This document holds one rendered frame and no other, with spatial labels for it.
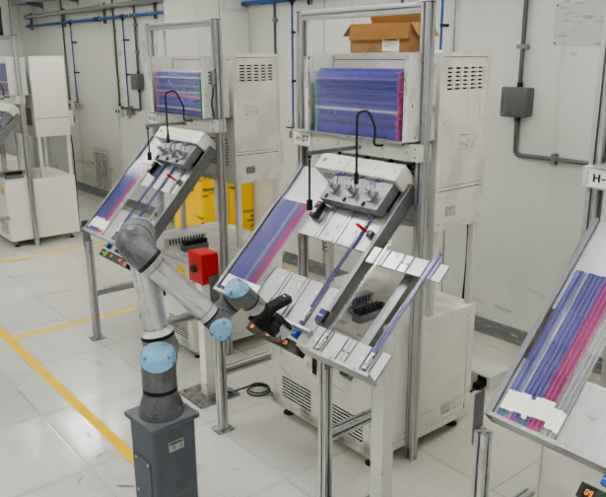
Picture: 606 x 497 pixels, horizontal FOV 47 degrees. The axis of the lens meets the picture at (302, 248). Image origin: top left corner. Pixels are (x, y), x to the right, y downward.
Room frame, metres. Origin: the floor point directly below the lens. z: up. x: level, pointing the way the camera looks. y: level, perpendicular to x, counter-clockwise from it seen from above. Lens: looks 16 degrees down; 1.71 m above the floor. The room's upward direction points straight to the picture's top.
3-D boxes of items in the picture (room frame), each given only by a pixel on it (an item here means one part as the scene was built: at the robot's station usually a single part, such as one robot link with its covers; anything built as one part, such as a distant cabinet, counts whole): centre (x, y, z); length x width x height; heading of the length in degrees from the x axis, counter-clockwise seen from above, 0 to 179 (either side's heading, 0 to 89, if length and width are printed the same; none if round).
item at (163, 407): (2.12, 0.48, 0.60); 0.15 x 0.15 x 0.10
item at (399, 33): (3.20, -0.42, 1.82); 0.68 x 0.30 x 0.20; 39
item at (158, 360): (2.13, 0.48, 0.72); 0.13 x 0.12 x 0.14; 8
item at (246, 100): (4.19, 0.58, 0.95); 1.35 x 0.82 x 1.90; 129
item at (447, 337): (3.05, -0.32, 0.31); 0.70 x 0.65 x 0.62; 39
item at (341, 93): (2.93, -0.26, 1.52); 0.51 x 0.13 x 0.27; 39
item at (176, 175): (4.05, 0.73, 0.66); 1.01 x 0.73 x 1.31; 129
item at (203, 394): (3.31, 0.50, 0.39); 0.24 x 0.24 x 0.78; 39
